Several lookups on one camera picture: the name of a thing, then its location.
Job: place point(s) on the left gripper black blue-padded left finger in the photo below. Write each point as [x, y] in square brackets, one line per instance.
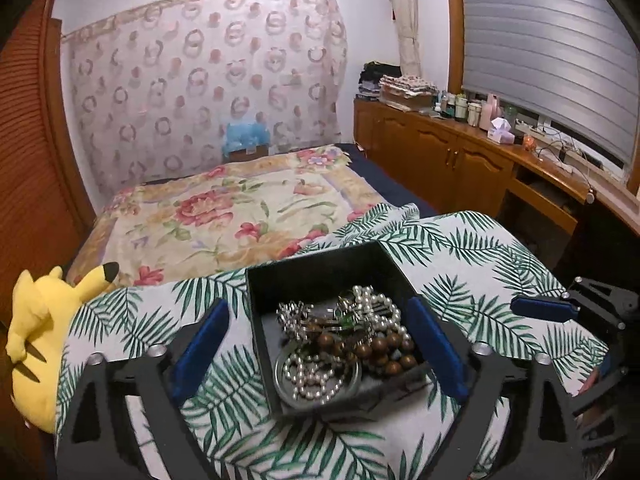
[98, 439]

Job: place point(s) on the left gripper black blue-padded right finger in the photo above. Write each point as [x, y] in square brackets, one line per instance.
[540, 438]

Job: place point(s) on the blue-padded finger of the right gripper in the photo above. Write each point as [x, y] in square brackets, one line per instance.
[544, 308]

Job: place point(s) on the black square jewelry box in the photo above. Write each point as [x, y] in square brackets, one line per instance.
[310, 365]

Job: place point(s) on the green jade pendant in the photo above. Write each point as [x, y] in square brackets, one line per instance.
[348, 316]

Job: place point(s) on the yellow Pikachu plush toy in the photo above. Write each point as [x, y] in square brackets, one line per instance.
[42, 309]

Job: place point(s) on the floral bed quilt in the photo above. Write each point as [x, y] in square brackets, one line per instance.
[235, 215]

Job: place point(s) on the wooden sideboard cabinet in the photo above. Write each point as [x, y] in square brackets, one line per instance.
[562, 216]

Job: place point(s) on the pink tissue box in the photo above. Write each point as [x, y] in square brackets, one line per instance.
[500, 132]

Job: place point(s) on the brown louvered wardrobe door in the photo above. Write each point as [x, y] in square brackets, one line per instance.
[45, 211]

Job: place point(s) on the pink bottle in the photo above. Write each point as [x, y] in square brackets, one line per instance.
[490, 111]

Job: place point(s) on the blue plush toy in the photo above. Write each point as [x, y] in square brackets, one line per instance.
[244, 136]

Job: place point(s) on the grey window blind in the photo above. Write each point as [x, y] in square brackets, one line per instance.
[570, 60]

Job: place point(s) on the pink floral sheer curtain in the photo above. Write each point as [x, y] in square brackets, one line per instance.
[155, 87]

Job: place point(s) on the stack of folded clothes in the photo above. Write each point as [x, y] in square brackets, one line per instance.
[386, 84]

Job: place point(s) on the tied cream curtain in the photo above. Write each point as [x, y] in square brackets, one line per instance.
[406, 15]

